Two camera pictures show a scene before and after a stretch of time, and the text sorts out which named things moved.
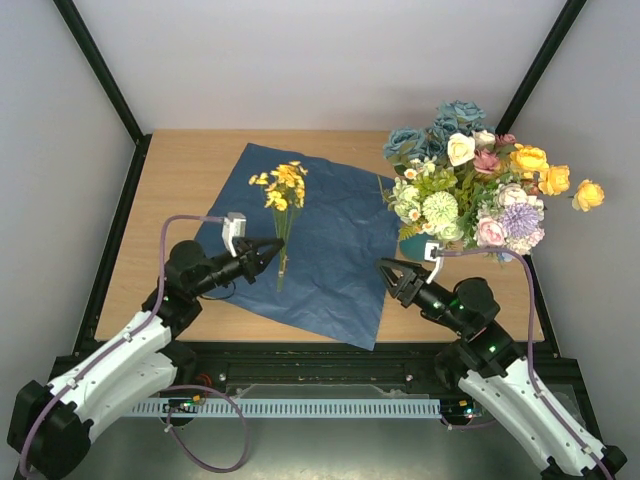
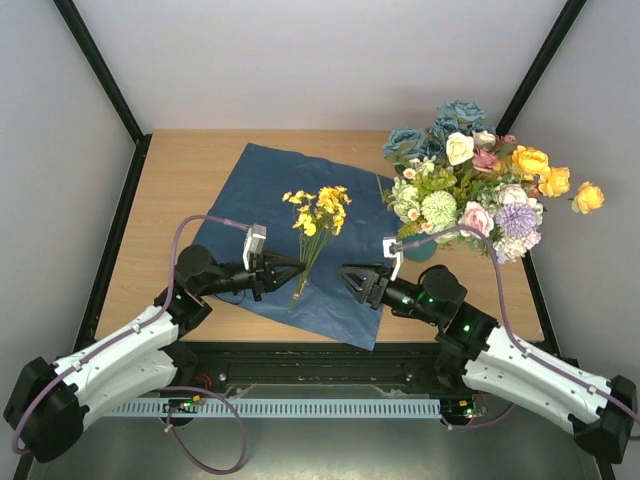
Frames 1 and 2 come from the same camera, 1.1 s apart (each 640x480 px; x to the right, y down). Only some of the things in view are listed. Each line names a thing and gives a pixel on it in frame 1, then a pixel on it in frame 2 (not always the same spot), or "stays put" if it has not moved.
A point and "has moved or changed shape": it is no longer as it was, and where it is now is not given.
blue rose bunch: x=406 y=144 stays put
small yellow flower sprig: x=284 y=196 → x=318 y=216
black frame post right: x=564 y=22 stays put
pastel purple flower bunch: x=513 y=221 has moved or changed shape
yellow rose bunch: x=530 y=160 stays put
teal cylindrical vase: x=413 y=248 stays put
